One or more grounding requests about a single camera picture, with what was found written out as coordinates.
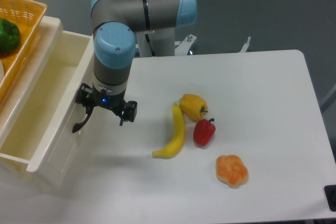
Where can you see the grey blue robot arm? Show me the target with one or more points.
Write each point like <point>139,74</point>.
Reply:
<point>121,28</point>

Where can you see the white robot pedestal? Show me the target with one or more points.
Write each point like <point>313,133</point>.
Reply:
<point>156,43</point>

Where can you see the yellow woven basket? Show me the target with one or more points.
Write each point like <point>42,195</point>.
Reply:
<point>20,20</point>

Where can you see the red bell pepper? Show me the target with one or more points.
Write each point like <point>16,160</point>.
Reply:
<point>204,131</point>

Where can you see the orange knotted bread roll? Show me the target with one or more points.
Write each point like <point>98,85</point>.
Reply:
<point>231,170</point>

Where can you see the white metal base frame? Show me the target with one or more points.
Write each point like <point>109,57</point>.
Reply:
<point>181,47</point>

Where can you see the yellow banana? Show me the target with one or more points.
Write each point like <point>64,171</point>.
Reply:
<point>178,139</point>

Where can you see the green bell pepper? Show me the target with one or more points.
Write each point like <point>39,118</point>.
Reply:
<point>10,36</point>

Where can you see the yellow bell pepper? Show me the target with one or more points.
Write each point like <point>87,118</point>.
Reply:
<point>193,106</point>

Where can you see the black device at table edge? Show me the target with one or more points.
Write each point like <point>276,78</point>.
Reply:
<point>330,193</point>

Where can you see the white drawer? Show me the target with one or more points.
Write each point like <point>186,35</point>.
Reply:
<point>62,153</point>

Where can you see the black top drawer handle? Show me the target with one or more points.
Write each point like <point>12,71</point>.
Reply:
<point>77,126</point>

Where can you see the white drawer cabinet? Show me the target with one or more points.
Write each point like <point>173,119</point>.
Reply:
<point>27,110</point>

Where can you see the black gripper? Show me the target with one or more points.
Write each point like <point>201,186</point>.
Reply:
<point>91,97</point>

